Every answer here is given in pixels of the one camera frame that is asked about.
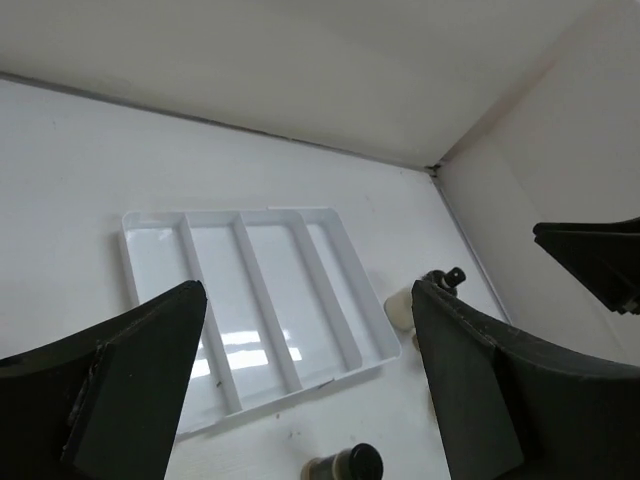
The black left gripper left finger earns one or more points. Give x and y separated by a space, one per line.
105 402

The white divided organizer tray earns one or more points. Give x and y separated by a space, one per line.
290 308

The black cap cream bottle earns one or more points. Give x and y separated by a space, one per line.
398 307

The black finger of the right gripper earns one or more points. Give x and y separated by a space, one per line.
603 257

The black cap spice jar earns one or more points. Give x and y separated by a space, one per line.
360 462

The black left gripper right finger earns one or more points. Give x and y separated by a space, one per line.
510 405

